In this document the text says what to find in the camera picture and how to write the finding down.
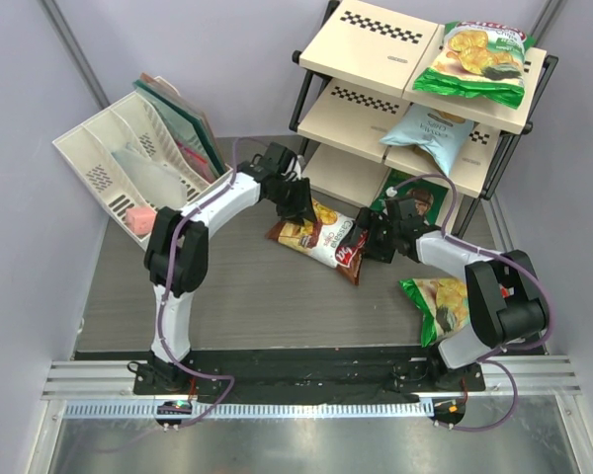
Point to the brown Chuba cassava chips bag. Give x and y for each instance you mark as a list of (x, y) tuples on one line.
[(327, 241)]

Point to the cream plastic file organizer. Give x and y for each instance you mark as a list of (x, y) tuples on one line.
[(126, 157)]

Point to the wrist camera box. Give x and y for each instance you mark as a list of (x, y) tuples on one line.
[(295, 168), (390, 191)]

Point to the pink cube block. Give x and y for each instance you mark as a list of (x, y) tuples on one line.
[(140, 220)]

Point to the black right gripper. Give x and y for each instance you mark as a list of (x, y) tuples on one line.
[(370, 220)]

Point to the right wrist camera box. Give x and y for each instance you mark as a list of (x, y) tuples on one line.
[(390, 191)]

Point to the light blue cassava chips bag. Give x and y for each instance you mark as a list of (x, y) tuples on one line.
[(439, 134)]

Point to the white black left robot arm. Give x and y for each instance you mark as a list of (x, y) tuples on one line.
[(177, 254)]

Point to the green and pink folders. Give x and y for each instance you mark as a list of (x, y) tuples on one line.
[(187, 124)]

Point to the dark green onion chips bag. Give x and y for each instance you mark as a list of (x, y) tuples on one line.
[(428, 197)]

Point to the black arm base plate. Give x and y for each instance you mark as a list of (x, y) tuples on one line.
[(272, 366)]

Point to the aluminium rail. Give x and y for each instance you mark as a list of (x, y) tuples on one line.
[(104, 390)]

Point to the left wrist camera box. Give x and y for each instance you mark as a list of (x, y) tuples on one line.
[(295, 168)]

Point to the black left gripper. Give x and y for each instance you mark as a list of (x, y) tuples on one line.
[(301, 208)]

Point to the green Chuba cassava chips bag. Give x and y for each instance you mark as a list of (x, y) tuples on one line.
[(478, 59)]

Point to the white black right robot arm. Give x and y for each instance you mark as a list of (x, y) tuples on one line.
[(506, 301)]

